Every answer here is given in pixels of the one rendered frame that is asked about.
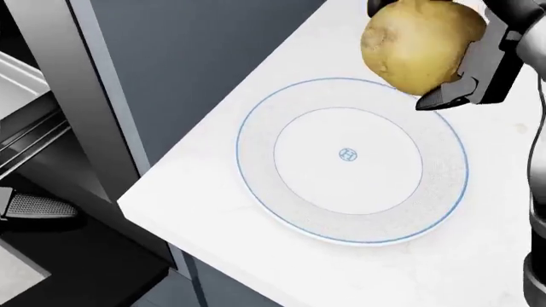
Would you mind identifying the yellow-brown potato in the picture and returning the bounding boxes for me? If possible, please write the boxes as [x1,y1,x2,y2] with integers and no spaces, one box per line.
[360,0,488,97]

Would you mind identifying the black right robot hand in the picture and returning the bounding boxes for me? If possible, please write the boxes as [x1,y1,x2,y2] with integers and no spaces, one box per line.
[366,0,546,113]

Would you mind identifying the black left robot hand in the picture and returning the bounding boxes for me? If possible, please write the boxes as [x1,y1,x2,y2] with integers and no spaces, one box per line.
[0,186,78,222]

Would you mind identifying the white plate with blue rim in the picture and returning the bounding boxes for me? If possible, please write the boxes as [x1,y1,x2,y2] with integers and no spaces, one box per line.
[235,77,470,247]

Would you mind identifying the grey counter cabinet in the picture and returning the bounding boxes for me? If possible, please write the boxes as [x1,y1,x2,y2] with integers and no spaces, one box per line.
[3,0,325,307]

